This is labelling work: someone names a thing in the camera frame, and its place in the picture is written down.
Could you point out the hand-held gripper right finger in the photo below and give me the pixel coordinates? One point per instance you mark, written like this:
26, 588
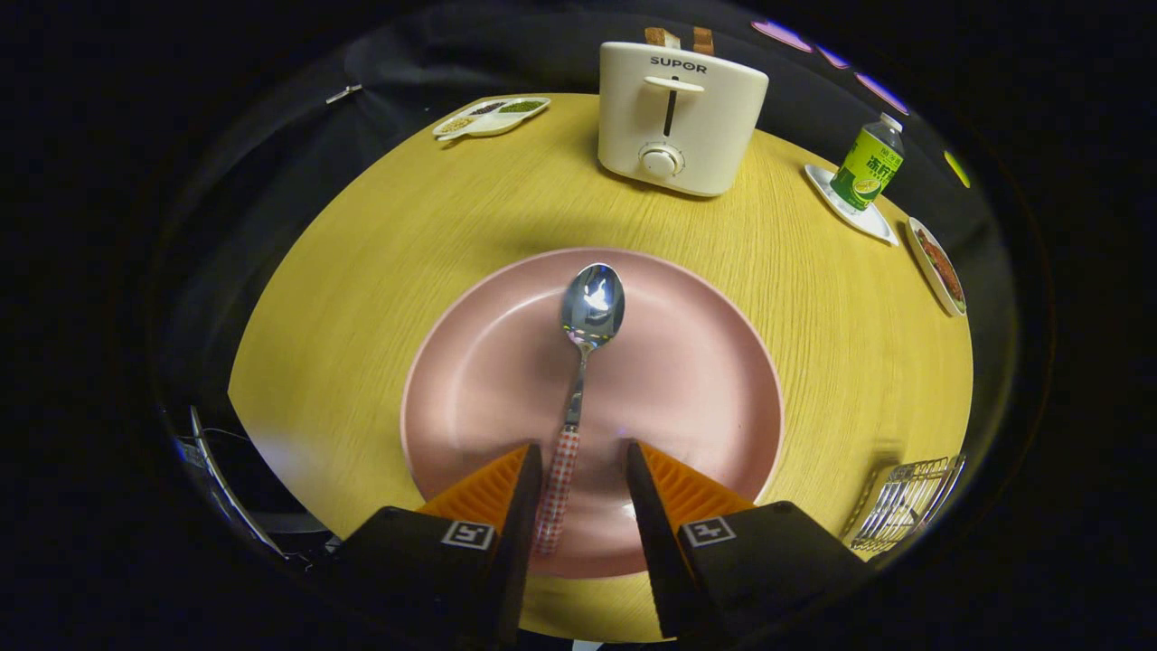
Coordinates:
653, 542

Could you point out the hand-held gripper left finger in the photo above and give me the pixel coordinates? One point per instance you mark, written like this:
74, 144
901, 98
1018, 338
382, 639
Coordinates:
522, 542

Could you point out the pink round plate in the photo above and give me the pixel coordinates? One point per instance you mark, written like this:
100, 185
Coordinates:
687, 380

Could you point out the white square coaster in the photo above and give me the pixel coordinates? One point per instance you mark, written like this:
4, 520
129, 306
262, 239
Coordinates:
873, 222

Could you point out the white plate of food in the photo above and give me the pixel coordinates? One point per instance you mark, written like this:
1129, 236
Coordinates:
940, 268

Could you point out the white toaster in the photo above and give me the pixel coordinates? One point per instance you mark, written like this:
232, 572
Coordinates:
714, 127

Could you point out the white divided bean dish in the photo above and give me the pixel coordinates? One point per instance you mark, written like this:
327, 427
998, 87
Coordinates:
493, 119

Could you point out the green label drink bottle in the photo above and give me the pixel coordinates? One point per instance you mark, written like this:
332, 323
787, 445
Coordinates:
870, 163

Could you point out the silver metal clip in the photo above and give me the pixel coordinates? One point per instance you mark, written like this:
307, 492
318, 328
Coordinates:
344, 93

